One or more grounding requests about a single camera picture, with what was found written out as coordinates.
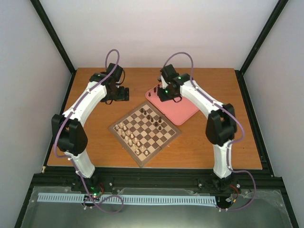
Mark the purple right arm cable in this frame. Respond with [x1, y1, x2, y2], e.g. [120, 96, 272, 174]
[164, 52, 257, 212]

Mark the pink tray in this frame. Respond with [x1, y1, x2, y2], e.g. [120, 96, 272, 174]
[145, 88, 199, 125]

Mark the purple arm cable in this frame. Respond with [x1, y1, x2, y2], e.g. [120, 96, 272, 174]
[54, 49, 124, 215]
[164, 52, 257, 212]

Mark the black aluminium frame rail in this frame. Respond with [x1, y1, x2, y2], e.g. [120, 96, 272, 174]
[31, 166, 284, 192]

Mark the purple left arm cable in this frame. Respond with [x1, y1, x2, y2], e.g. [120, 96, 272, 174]
[54, 49, 124, 215]

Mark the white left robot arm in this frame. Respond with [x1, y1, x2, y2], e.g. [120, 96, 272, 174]
[51, 63, 129, 191]

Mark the wooden chessboard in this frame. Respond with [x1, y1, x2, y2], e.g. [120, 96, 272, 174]
[109, 101, 181, 167]

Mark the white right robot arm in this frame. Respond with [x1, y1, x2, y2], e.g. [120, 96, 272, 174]
[157, 64, 237, 193]

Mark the light blue cable duct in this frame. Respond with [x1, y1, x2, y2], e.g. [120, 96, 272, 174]
[37, 193, 216, 207]

